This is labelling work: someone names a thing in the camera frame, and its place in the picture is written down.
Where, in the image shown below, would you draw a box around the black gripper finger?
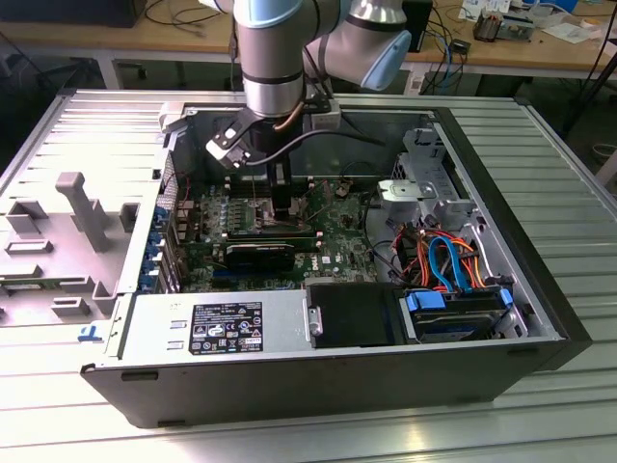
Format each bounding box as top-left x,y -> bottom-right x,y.
268,161 -> 293,213

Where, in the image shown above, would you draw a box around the CPU socket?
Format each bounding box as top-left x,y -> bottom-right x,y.
255,195 -> 312,233

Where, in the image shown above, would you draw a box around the black RAM slot bank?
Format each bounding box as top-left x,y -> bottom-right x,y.
224,172 -> 317,198
224,227 -> 324,244

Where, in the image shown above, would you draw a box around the black graphics card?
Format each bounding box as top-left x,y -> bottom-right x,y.
223,239 -> 296,272

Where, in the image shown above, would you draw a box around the green motherboard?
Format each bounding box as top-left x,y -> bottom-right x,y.
175,176 -> 385,293

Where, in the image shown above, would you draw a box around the grey case latch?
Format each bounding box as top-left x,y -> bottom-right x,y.
157,101 -> 188,134

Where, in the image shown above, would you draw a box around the silver metal drive cage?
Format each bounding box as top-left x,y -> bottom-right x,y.
375,127 -> 476,232

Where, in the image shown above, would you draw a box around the wooden desk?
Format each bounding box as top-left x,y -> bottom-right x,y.
0,0 -> 617,81

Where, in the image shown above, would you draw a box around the silver power supply unit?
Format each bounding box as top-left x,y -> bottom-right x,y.
103,288 -> 309,362

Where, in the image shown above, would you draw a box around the black upright box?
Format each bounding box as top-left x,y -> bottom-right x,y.
409,0 -> 435,53

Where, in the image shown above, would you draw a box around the black PC case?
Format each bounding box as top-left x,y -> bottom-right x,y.
79,98 -> 594,430

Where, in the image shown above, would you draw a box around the hard disk in blue carrier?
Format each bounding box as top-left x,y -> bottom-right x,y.
398,287 -> 515,344

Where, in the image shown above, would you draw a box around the grey parts rack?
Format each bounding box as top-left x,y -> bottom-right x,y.
0,171 -> 144,329

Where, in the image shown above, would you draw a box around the large dark box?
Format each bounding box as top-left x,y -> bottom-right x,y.
0,0 -> 141,29

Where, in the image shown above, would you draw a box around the brown transformer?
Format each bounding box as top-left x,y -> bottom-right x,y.
472,12 -> 505,42

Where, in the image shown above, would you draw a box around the grey electronic device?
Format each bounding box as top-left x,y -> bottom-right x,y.
498,14 -> 536,42

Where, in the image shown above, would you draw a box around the green RAM stick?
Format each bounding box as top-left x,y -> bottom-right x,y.
0,282 -> 63,292

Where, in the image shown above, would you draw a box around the white papers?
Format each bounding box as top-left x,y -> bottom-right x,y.
542,14 -> 604,45

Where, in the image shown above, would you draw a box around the pale round container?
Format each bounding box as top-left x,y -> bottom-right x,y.
592,143 -> 617,168

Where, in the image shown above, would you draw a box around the black camera cable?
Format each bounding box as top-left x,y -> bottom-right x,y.
246,129 -> 389,167

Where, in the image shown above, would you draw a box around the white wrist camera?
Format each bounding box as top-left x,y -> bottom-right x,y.
205,120 -> 253,170

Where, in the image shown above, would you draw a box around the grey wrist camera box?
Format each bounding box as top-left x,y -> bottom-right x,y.
306,94 -> 342,131

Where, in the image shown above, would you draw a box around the black wire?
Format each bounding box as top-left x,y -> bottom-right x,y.
361,190 -> 401,286

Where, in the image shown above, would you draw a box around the hanging cable with plug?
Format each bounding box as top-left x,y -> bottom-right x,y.
228,26 -> 240,93

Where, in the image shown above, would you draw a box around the orange wire bundle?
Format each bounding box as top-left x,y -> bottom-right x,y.
394,229 -> 488,290

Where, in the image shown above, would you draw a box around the blue network cable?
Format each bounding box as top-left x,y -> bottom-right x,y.
441,26 -> 459,91

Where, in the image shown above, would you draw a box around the blue flat data wire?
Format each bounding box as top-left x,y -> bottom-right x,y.
428,233 -> 476,295

